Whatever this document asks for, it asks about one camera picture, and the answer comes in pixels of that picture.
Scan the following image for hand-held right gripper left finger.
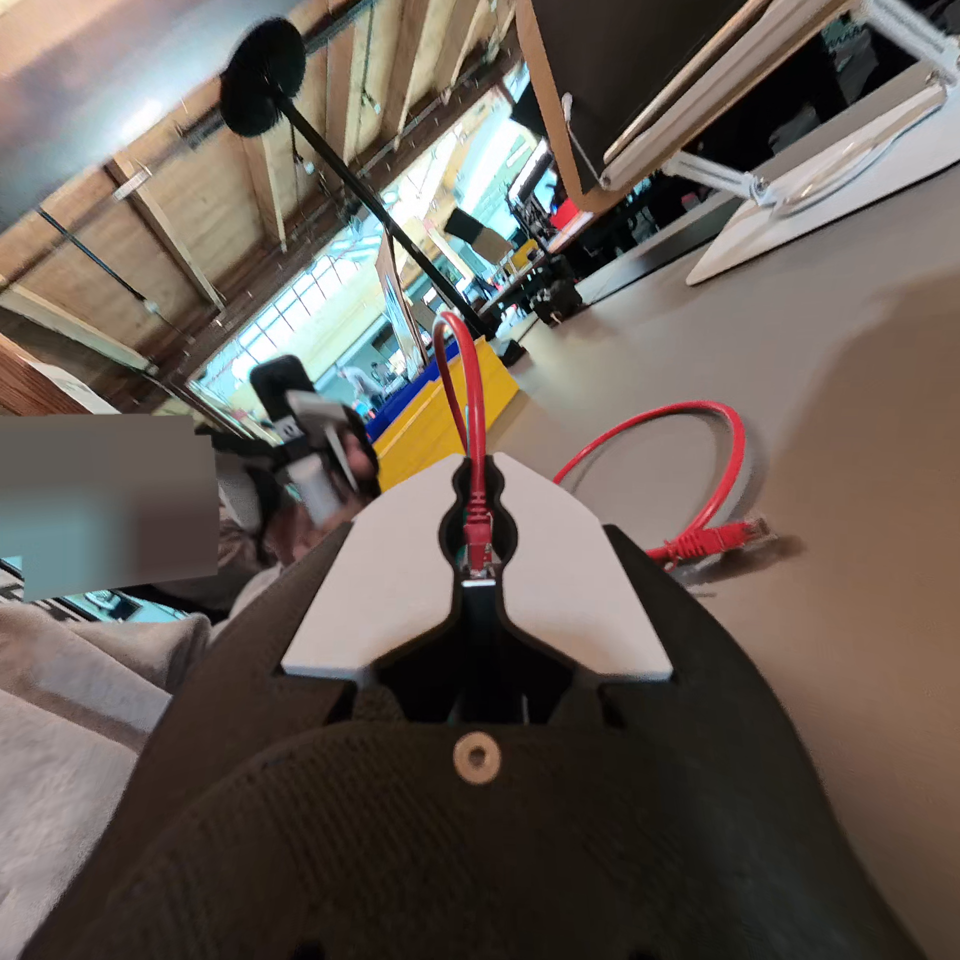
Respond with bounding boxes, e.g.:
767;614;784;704
279;452;478;723

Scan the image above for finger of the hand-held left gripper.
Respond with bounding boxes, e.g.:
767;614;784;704
286;391;363;494

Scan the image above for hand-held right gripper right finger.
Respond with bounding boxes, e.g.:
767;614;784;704
487;450;675;723

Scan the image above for red network cable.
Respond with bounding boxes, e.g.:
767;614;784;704
432;309;771;585

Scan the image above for person's left forearm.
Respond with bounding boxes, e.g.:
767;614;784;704
216;450;301;597

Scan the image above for person's left hand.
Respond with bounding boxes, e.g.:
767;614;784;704
261;423;384;565

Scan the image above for blue plastic bin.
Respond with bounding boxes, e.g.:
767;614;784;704
366;339;462;435

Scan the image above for yellow plastic bin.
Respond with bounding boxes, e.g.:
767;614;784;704
371;336;522;498

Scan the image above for wooden display board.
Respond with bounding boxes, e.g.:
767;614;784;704
373;227;430;370

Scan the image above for black device box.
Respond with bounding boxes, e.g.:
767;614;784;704
531;257;585;329

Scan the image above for black table mat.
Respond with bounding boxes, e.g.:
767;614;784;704
576;191;725;307

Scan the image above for white tablet stand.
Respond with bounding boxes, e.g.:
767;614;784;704
602;0;960;288

